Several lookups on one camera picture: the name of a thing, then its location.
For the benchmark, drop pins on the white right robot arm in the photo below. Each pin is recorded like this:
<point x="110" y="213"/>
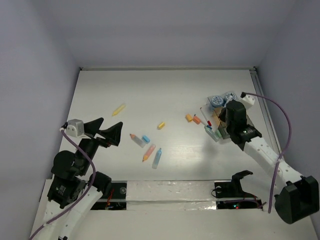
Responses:
<point x="299" y="195"/>

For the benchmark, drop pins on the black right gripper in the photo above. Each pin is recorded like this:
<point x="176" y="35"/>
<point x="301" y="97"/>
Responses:
<point x="222" y="114"/>

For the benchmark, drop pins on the compartmented organizer tray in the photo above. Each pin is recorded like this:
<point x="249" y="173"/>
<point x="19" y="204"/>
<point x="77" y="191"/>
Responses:
<point x="215" y="113"/>

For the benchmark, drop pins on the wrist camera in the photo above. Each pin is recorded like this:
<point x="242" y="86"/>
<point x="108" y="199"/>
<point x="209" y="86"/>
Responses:
<point x="247" y="100"/>
<point x="74" y="128"/>

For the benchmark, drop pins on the clear orange-tipped highlighter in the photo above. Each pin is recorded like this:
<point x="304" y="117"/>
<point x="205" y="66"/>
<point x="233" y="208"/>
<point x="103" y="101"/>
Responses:
<point x="137" y="140"/>

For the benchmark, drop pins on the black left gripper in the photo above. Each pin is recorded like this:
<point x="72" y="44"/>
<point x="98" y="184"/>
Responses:
<point x="113" y="134"/>

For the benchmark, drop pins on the blue highlighter cap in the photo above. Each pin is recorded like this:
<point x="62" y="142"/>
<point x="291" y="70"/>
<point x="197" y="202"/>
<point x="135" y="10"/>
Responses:
<point x="145" y="139"/>

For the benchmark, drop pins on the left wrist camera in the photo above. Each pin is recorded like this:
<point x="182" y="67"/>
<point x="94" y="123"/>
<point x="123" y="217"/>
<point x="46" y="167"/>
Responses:
<point x="74" y="128"/>

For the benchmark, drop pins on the yellow highlighter cap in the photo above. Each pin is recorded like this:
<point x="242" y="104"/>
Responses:
<point x="161" y="125"/>

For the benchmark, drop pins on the pink orange highlighter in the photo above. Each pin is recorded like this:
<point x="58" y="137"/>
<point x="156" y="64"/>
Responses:
<point x="148" y="152"/>

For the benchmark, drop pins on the blue highlighter pen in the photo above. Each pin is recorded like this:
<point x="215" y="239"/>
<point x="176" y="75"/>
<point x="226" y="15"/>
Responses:
<point x="157" y="159"/>

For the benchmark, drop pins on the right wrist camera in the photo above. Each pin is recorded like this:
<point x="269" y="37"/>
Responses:
<point x="247" y="100"/>

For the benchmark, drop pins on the yellow highlighter pen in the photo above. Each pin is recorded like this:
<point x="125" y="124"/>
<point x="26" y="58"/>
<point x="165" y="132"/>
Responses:
<point x="118" y="109"/>

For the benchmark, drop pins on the green highlighter pen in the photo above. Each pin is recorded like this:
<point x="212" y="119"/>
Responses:
<point x="215" y="135"/>

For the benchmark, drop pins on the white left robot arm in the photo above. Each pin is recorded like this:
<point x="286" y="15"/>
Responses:
<point x="76" y="184"/>

